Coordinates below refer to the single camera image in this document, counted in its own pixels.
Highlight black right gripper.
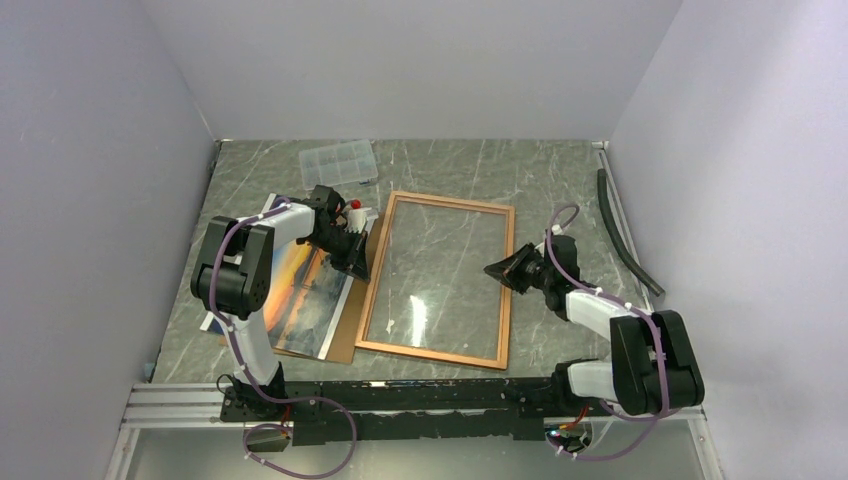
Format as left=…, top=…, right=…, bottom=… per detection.
left=483, top=242, right=553, bottom=294

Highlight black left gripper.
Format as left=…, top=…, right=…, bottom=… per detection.
left=305, top=225, right=371, bottom=284

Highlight sunset photo print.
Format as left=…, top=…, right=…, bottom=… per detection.
left=200, top=193, right=379, bottom=362

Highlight wooden picture frame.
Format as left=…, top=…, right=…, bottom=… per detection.
left=355, top=191, right=517, bottom=370

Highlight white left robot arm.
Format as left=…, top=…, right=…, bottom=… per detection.
left=190, top=185, right=375, bottom=420

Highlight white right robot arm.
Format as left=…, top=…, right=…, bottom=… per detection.
left=483, top=235, right=705, bottom=416

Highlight brown backing board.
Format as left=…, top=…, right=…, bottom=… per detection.
left=259, top=243, right=368, bottom=364

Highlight clear plastic organizer box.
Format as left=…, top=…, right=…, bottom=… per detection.
left=298, top=140, right=378, bottom=190

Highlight black foam tube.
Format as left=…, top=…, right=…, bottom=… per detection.
left=596, top=168, right=666, bottom=297

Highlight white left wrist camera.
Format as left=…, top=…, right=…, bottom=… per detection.
left=342, top=199, right=378, bottom=233

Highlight aluminium extrusion rail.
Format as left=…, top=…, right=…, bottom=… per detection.
left=106, top=383, right=724, bottom=479

